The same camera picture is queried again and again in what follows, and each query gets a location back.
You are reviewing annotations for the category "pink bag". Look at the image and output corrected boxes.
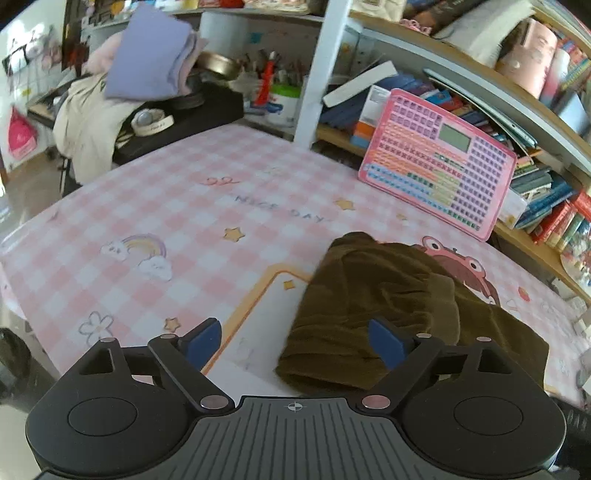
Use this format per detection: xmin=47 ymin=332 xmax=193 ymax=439
xmin=8 ymin=105 xmax=37 ymax=161

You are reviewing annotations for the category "folded lavender cloth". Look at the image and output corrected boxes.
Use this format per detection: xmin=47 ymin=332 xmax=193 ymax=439
xmin=104 ymin=4 xmax=207 ymax=101

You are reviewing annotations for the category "wooden bookshelf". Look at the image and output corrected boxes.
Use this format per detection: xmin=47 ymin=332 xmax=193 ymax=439
xmin=315 ymin=8 xmax=591 ymax=305

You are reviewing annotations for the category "pink keyboard learning toy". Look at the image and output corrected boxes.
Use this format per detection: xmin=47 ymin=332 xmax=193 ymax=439
xmin=358 ymin=89 xmax=517 ymax=241

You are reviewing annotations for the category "white pen holder cup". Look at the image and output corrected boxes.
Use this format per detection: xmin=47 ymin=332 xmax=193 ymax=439
xmin=266 ymin=84 xmax=301 ymax=127

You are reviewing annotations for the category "metal bowl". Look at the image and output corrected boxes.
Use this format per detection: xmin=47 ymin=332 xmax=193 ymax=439
xmin=197 ymin=51 xmax=240 ymax=81

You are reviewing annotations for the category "black side table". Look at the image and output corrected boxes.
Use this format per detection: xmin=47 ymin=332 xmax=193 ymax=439
xmin=112 ymin=83 xmax=243 ymax=165

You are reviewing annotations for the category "pink checkered table mat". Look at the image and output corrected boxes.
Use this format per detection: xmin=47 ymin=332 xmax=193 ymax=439
xmin=1 ymin=124 xmax=589 ymax=404

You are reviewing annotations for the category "cream white garment pile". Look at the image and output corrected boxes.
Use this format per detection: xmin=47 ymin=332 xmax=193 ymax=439
xmin=53 ymin=74 xmax=143 ymax=185

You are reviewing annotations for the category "stack of books on shelf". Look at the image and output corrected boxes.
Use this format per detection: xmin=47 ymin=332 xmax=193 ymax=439
xmin=317 ymin=73 xmax=591 ymax=278

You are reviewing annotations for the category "olive brown corduroy garment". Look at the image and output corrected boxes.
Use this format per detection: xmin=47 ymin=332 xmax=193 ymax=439
xmin=274 ymin=232 xmax=549 ymax=394

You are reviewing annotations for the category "white shelf post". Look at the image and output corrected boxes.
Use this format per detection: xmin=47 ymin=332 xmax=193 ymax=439
xmin=294 ymin=0 xmax=352 ymax=149

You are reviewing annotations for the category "pink cylindrical box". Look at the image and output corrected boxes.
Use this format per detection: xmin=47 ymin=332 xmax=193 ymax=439
xmin=496 ymin=18 xmax=558 ymax=99

